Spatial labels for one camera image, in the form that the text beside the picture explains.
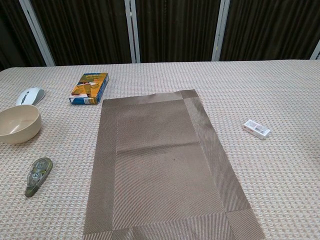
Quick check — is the green correction tape dispenser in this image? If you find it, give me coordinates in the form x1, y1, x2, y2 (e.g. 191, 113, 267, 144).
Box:
24, 157, 54, 198

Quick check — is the white computer mouse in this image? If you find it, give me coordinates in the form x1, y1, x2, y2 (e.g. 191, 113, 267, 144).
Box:
15, 86, 46, 107

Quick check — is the orange blue snack box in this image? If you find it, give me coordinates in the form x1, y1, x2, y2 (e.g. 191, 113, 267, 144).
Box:
68, 72, 110, 106

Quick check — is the dark curtain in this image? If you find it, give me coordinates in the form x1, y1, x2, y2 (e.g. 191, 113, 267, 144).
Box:
0, 0, 320, 72

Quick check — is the beige pink bowl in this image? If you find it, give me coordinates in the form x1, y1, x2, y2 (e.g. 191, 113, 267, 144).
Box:
0, 104, 42, 145

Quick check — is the brown woven placemat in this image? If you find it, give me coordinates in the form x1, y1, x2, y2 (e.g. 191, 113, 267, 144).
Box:
82, 89, 266, 240

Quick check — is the small white box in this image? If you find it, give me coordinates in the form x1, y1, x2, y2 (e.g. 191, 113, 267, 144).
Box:
241, 119, 271, 141

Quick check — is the white frame post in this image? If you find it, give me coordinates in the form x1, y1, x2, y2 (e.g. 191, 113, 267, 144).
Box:
309, 39, 320, 61
211, 0, 231, 62
18, 0, 56, 67
124, 0, 141, 64

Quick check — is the beige woven tablecloth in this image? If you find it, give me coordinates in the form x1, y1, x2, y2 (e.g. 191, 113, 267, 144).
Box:
0, 58, 320, 240

